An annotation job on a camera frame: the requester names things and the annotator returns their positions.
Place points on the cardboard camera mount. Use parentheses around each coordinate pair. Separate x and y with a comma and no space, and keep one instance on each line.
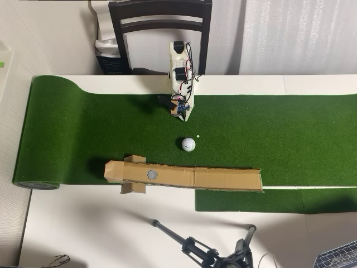
(174,109)

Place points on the small green item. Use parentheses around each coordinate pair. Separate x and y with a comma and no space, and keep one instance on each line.
(2,64)

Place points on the white curtain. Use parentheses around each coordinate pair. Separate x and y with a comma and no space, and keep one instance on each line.
(301,36)

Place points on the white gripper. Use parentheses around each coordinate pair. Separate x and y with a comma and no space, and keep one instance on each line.
(190,107)

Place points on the blue camera circuit board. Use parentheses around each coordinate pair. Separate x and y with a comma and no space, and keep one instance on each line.
(183,107)

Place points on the cardboard ramp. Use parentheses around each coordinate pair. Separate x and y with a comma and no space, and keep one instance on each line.
(212,178)

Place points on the laptop keyboard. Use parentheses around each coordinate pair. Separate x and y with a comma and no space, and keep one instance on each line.
(338,255)

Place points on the black box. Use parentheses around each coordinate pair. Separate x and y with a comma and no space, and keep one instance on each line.
(111,64)

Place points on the white golf ball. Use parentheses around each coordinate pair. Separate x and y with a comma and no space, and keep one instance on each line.
(188,144)

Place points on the black tripod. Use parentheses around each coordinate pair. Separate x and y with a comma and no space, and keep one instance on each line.
(200,251)

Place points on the white appliance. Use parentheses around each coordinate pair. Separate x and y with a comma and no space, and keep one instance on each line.
(104,28)

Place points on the dark wooden chair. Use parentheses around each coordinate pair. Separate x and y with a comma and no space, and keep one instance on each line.
(160,11)

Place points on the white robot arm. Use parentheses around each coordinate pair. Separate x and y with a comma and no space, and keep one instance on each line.
(176,60)

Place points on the long green putting mat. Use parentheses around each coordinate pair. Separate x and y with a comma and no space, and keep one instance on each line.
(83,134)

